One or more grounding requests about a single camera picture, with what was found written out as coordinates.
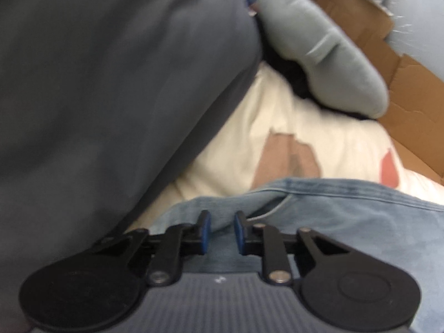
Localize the dark grey duvet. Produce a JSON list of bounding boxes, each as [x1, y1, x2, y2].
[[0, 0, 262, 330]]

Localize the grey plastic-wrapped mattress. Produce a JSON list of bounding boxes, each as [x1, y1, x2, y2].
[[382, 0, 444, 84]]

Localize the brown cardboard sheet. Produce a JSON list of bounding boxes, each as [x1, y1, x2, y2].
[[309, 0, 444, 186]]

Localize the blue denim pants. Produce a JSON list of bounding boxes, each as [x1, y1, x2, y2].
[[149, 177, 444, 333]]

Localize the grey plush pillow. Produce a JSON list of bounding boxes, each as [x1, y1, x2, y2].
[[258, 0, 389, 118]]

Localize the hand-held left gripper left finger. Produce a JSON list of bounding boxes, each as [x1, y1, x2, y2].
[[93, 211, 211, 287]]

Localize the cream printed bedsheet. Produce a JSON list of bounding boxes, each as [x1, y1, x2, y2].
[[125, 64, 444, 236]]

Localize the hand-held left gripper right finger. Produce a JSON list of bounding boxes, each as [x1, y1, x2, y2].
[[234, 211, 351, 287]]

